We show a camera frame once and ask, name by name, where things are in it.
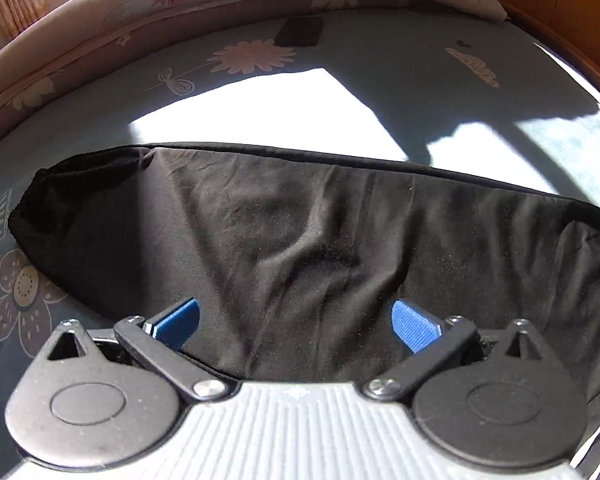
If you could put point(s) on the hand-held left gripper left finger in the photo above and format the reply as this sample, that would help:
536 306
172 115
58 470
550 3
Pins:
177 321

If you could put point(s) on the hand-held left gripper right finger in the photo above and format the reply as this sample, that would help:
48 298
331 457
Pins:
412 324

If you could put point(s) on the black pants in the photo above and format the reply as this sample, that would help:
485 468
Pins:
305 240

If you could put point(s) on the blue floral bedsheet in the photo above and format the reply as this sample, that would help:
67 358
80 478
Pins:
380 95

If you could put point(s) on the pink floral quilt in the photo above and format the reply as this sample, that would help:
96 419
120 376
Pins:
130 15

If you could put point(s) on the small dark folded cloth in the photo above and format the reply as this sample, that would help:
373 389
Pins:
300 32

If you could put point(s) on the wooden headboard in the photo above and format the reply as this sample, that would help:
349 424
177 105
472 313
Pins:
565 5

